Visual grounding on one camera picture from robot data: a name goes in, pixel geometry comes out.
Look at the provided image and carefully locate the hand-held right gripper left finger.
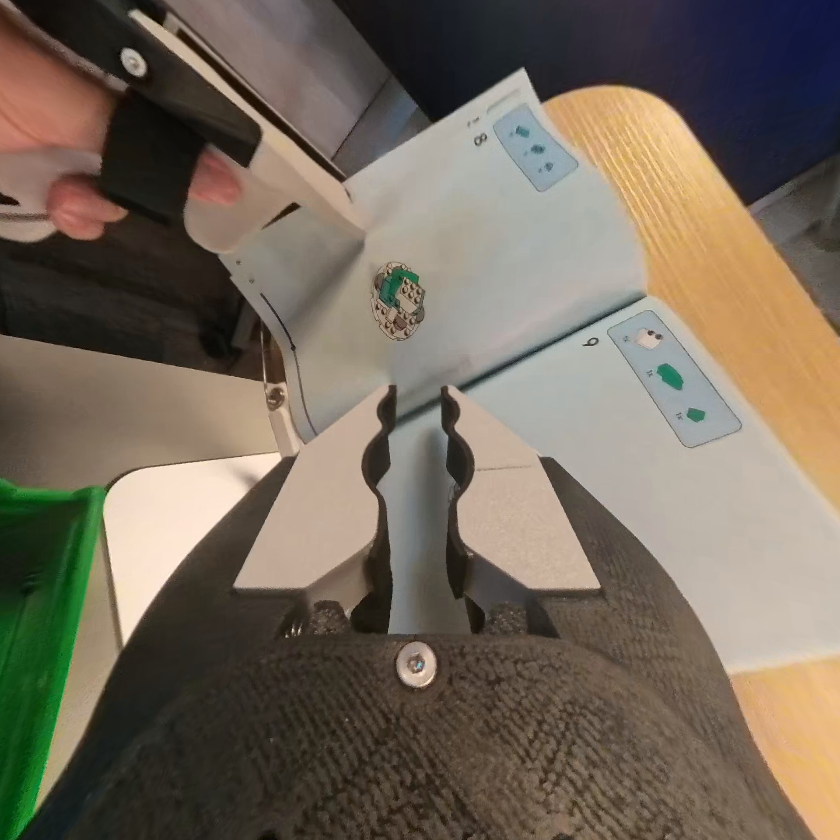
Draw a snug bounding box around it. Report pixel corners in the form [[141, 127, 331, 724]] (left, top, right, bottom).
[[233, 385, 399, 613]]

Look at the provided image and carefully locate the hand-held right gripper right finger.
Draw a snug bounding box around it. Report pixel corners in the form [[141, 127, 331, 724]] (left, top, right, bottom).
[[441, 385, 602, 606]]

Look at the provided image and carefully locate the light blue instruction booklet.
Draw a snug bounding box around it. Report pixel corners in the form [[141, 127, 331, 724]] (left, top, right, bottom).
[[217, 66, 840, 673]]

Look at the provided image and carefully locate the wooden book stand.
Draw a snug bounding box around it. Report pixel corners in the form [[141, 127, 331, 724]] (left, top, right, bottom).
[[39, 85, 840, 840]]

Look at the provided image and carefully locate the person's left hand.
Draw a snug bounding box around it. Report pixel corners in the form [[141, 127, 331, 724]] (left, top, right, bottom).
[[0, 16, 240, 240]]

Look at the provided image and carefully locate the green plastic bin stack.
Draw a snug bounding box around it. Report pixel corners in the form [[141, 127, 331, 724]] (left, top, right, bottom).
[[0, 479, 109, 840]]

